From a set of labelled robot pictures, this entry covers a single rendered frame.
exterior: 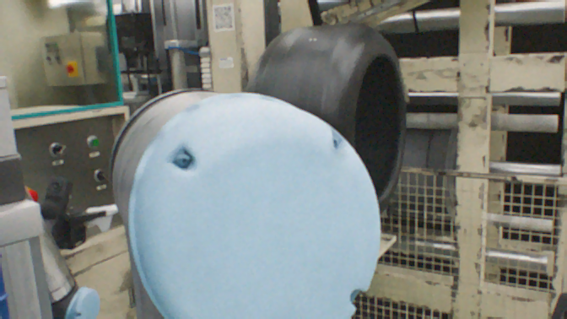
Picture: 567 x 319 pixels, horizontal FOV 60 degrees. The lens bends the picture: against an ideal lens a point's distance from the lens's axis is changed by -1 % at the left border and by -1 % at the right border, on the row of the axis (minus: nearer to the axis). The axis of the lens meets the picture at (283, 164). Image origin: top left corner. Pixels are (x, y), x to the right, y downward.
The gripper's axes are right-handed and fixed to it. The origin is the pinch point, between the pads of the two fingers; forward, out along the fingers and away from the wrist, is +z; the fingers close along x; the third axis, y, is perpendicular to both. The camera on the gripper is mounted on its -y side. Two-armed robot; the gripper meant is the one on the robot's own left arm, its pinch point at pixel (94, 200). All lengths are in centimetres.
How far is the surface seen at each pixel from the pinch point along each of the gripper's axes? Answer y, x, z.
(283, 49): -40, 38, 25
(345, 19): -51, 47, 73
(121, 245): 20.7, -5.1, 19.8
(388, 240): 16, 71, 50
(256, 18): -48, 23, 47
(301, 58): -38, 44, 20
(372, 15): -53, 56, 70
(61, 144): -10.0, -17.1, 9.7
